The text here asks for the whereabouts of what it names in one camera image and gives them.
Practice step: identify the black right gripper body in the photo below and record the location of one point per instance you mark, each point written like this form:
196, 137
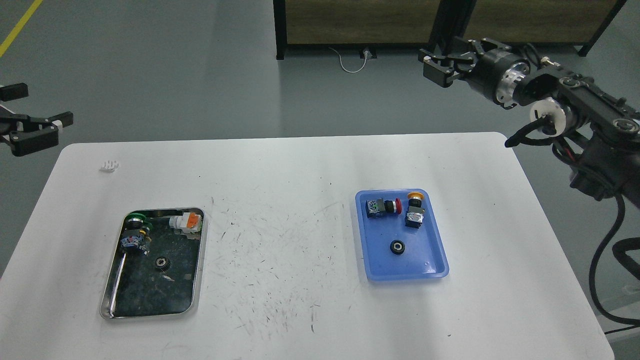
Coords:
496, 73

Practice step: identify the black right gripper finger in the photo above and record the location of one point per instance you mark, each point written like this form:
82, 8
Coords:
463, 50
443, 70

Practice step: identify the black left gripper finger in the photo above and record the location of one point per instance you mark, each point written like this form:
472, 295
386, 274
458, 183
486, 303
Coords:
13, 92
26, 135

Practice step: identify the black gear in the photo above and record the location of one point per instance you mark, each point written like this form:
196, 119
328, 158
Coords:
162, 263
397, 247

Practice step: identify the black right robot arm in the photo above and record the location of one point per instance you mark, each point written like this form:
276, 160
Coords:
592, 132

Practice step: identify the small white plastic piece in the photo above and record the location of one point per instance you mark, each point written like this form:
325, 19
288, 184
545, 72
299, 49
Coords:
109, 166

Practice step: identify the blue plastic tray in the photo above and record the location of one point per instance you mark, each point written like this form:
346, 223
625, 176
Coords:
424, 257

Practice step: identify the silver metal tray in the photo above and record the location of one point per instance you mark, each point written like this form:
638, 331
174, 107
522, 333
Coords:
134, 289

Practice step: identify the black frame wooden cabinet left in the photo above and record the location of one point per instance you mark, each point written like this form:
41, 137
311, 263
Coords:
301, 24

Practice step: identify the black frame wooden cabinet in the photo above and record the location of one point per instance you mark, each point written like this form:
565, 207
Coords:
301, 24
577, 23

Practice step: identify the black frame wooden cabinet right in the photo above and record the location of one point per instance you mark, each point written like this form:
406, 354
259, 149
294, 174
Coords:
577, 23

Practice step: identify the yellow push button switch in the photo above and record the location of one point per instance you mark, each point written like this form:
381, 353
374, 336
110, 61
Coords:
415, 213

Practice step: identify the green push button switch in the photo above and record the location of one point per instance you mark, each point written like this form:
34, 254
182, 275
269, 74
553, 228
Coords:
135, 235

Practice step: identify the red push button switch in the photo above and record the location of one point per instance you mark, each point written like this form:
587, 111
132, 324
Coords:
380, 207

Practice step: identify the orange white switch part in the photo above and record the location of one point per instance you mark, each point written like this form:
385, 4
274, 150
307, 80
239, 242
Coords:
188, 223

